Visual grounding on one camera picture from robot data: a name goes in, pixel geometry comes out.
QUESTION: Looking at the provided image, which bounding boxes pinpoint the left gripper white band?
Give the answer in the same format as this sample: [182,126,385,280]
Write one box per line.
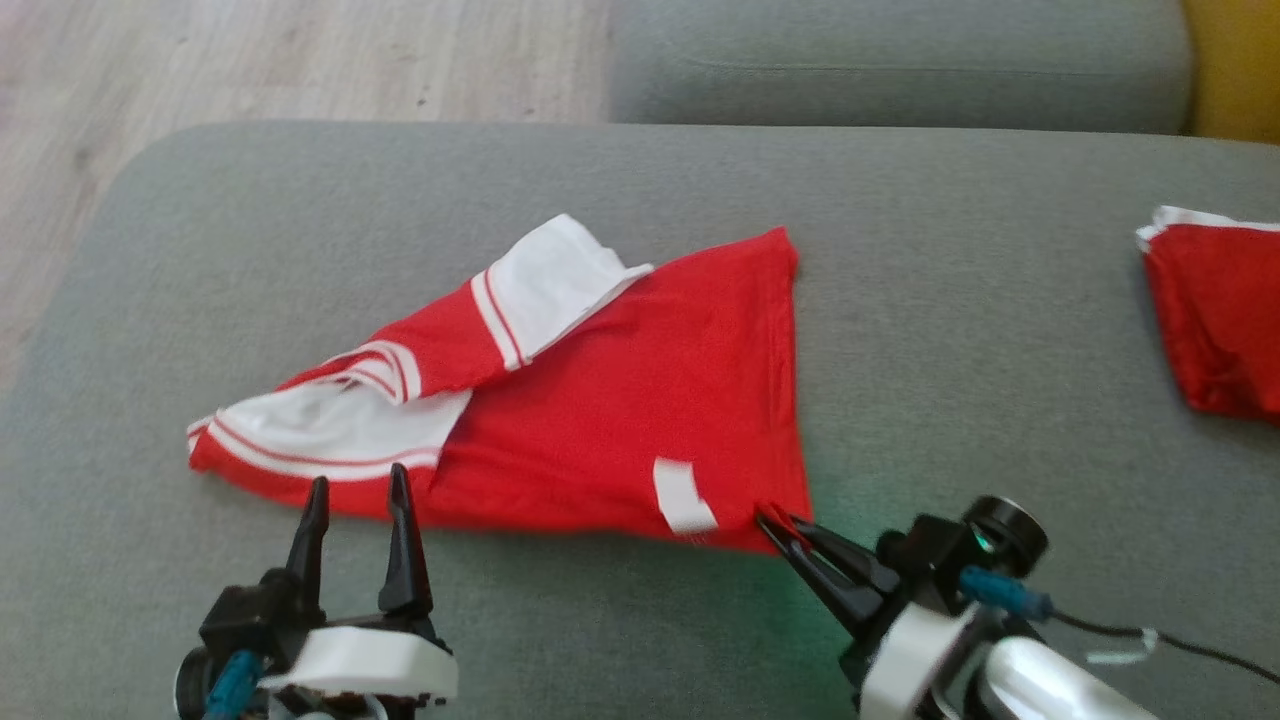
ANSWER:
[200,464,459,720]

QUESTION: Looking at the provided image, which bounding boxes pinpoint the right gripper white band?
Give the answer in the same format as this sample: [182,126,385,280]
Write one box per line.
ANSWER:
[755,510,986,720]

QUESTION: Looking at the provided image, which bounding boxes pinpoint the red T-shirt with white sleeves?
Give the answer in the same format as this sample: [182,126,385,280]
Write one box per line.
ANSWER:
[187,213,813,554]

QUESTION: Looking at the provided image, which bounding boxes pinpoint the red shorts with white stripes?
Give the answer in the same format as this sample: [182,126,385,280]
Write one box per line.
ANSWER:
[1135,205,1280,423]

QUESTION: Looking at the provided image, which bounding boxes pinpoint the large grey sofa seat cushion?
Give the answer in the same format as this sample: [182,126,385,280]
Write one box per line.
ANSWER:
[0,120,1280,720]

